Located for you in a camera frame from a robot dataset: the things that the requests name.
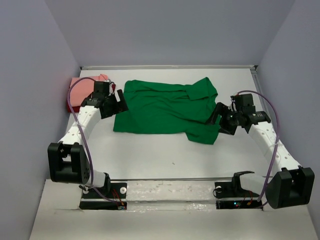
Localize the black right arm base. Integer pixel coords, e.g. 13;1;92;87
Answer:
212;181;263;210

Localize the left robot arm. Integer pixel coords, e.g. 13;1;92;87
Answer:
47;79;128;198

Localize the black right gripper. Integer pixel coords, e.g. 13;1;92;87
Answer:
204;102;242;136

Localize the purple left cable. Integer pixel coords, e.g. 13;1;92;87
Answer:
66;77;126;210

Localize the pink t shirt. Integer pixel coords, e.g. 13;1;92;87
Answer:
70;74;109;112

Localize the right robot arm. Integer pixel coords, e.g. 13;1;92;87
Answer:
206;90;315;209

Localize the green t shirt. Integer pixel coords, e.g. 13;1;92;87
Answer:
113;77;219;145

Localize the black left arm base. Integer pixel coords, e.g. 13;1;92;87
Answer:
78;181;128;211

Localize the dark red t shirt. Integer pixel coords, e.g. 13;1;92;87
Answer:
70;83;93;113

